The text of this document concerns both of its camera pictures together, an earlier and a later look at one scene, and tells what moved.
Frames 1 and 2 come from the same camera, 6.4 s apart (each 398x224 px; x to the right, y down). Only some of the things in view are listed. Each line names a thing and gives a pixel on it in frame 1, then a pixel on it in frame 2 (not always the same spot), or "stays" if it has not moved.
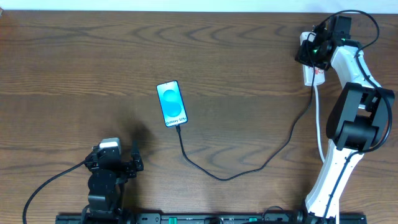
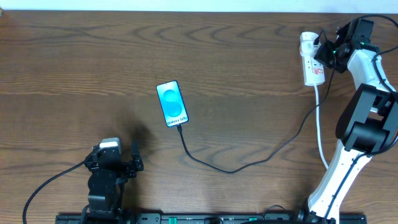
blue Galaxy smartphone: [171, 103] stays
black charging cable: [280, 147] → [198, 163]
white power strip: [319, 74] stays
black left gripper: [129, 171] stays
